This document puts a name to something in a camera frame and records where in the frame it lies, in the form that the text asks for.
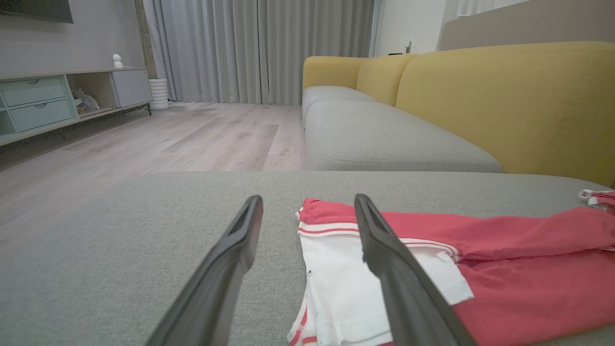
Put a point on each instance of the crumpled item in cabinet shelf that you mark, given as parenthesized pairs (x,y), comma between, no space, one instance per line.
(85,102)

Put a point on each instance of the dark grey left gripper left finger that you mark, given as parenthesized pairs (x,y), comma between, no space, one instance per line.
(216,283)

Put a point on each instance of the red white striped garment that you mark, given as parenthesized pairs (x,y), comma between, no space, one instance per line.
(528,278)

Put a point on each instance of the red shorts with white band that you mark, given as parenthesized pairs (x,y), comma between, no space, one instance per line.
(603,197)

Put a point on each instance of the white slatted railing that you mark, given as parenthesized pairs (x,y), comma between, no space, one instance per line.
(475,6)

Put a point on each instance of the small white figurine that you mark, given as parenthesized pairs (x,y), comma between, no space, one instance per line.
(117,61)

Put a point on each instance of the white ribbed plant pot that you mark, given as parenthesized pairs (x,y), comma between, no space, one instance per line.
(159,94)

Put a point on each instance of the mint and grey TV cabinet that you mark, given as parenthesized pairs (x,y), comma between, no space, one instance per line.
(43,103)

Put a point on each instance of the black wall television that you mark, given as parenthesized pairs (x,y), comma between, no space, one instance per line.
(33,8)

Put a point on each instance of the beige wall panel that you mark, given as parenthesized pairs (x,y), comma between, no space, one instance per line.
(528,24)

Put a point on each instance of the yellow and grey sofa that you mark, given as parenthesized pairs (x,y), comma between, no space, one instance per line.
(480,101)

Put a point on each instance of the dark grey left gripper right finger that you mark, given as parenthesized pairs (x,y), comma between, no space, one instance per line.
(408,293)

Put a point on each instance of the grey pleated curtain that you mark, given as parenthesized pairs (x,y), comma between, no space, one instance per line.
(250,48)

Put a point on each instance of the tall green potted tree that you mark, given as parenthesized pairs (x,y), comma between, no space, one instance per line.
(145,43)

